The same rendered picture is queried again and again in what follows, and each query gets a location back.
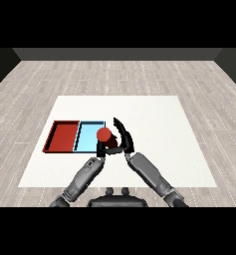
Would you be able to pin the small red can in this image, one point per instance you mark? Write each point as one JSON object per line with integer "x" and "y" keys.
{"x": 105, "y": 135}

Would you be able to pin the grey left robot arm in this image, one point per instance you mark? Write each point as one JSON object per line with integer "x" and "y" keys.
{"x": 82, "y": 182}

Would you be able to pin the light blue shallow open box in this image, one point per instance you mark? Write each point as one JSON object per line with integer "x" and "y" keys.
{"x": 88, "y": 136}

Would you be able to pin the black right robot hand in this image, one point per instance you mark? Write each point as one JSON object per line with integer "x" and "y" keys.
{"x": 127, "y": 140}

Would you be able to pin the red shallow open box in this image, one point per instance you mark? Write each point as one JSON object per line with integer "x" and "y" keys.
{"x": 61, "y": 136}

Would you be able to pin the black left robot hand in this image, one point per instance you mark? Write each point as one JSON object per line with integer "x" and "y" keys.
{"x": 101, "y": 150}

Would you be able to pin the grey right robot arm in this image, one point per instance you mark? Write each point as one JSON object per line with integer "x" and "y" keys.
{"x": 156, "y": 179}

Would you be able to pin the dark grey robot body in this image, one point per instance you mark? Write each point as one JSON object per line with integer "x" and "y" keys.
{"x": 118, "y": 200}

